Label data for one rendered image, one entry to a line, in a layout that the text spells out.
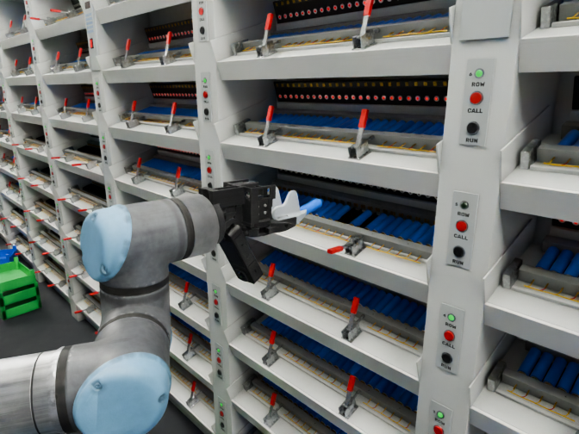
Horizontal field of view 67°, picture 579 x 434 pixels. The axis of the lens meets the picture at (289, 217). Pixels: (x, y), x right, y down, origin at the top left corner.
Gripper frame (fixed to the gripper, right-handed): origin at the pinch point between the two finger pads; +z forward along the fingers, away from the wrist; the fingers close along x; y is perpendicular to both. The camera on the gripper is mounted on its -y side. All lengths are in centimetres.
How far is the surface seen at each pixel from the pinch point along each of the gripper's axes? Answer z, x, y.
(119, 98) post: 18, 109, 20
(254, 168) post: 23.3, 38.7, 1.9
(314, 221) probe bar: 16.2, 9.5, -6.1
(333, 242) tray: 14.4, 2.4, -8.9
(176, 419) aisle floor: 16, 76, -99
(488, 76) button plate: 9.4, -27.7, 24.3
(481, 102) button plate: 9.5, -27.1, 20.6
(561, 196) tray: 10.2, -39.1, 8.7
